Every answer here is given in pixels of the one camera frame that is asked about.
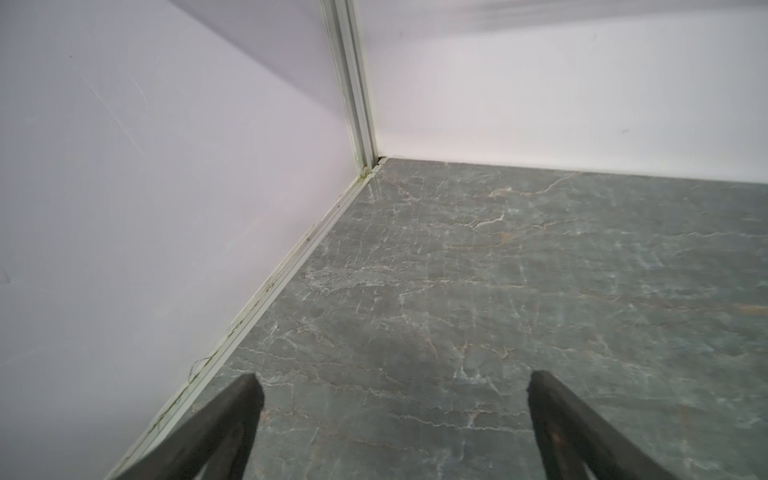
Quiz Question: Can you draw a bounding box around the aluminium frame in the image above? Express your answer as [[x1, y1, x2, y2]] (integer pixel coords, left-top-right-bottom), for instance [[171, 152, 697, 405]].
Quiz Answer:
[[107, 1, 380, 479]]

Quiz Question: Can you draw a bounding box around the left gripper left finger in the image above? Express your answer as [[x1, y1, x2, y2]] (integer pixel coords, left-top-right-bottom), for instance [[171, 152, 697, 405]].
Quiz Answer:
[[119, 373, 265, 479]]

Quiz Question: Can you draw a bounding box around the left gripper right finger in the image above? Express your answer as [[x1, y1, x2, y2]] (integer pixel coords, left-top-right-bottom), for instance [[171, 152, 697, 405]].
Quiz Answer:
[[527, 370, 675, 479]]

